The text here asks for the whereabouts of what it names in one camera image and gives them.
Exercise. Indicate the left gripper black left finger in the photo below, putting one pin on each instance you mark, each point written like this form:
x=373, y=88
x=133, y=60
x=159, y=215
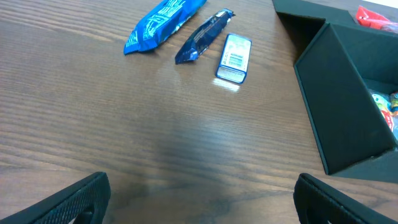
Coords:
x=84, y=201

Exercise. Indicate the small blue white box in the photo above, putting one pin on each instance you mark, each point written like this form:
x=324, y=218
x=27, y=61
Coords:
x=234, y=60

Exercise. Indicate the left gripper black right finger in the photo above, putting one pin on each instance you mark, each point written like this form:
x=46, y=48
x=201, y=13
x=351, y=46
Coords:
x=317, y=202

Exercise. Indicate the long blue snack packet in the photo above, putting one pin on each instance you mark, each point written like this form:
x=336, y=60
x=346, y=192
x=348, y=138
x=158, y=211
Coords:
x=159, y=24

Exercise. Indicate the dark green box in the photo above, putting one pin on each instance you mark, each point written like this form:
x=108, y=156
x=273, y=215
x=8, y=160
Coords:
x=342, y=70

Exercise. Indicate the red candy bag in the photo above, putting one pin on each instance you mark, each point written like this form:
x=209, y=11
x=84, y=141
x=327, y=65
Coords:
x=373, y=20

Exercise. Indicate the dark blue candy bar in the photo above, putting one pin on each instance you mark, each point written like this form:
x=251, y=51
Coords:
x=203, y=36

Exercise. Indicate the green Haribo worms bag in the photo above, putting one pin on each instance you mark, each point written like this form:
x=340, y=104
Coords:
x=384, y=105

